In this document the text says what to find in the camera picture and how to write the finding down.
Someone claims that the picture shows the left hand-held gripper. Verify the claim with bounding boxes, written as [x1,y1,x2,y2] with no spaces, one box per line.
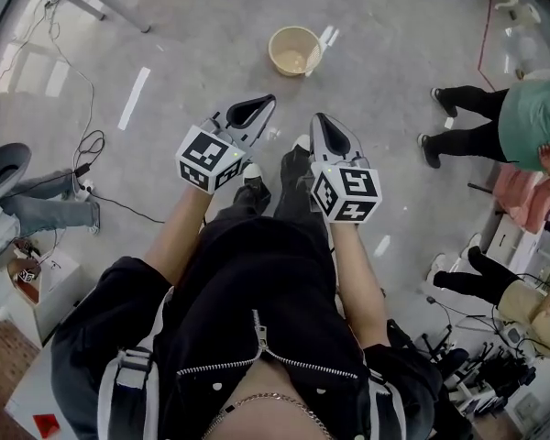
[175,93,277,195]

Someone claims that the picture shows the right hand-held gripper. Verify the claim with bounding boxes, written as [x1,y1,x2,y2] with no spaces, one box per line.
[310,113,383,224]

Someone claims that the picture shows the beige plastic basket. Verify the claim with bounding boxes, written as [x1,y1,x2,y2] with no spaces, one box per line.
[268,26,325,77]

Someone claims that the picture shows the person's right forearm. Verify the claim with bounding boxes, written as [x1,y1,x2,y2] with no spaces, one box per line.
[332,220,391,350]

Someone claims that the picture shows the person's left forearm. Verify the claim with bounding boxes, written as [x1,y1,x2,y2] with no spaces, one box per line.
[144,185,215,288]

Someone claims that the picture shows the person's black trousers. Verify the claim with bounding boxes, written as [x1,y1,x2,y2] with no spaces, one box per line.
[210,148,326,228]

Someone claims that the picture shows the person's black zip jacket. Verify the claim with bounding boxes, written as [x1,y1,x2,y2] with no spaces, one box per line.
[49,215,444,440]

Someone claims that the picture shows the pink cloth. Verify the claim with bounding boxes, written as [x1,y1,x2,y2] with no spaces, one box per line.
[492,162,550,234]

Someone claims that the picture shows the plain white cardboard box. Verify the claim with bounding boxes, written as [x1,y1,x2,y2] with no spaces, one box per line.
[485,211,550,279]

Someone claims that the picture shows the black office chair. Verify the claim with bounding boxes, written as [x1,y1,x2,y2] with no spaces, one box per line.
[387,318,471,387]

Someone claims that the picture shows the white printed cardboard box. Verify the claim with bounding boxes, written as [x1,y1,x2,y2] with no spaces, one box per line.
[36,247,83,346]

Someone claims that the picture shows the black metal equipment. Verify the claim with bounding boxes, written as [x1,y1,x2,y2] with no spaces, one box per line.
[444,339,537,416]

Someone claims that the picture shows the red paper piece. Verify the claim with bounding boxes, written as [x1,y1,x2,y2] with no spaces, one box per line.
[32,412,60,440]

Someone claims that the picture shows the black looped cable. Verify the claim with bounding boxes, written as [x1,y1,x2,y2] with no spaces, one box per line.
[72,129,106,173]

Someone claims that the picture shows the black floor cable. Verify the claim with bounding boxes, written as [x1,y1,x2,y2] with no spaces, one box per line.
[89,192,166,225]

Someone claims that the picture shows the thin white cable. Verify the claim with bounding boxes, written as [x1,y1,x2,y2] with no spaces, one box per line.
[0,0,95,155]

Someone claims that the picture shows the red cable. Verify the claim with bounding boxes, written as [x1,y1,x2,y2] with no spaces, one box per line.
[477,0,510,92]

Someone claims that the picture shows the gold chain necklace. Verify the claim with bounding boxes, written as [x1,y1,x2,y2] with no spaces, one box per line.
[201,391,334,440]

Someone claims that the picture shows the grey white shoulder strap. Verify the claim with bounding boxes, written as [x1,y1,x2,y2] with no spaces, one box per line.
[368,368,407,440]
[97,346,160,440]

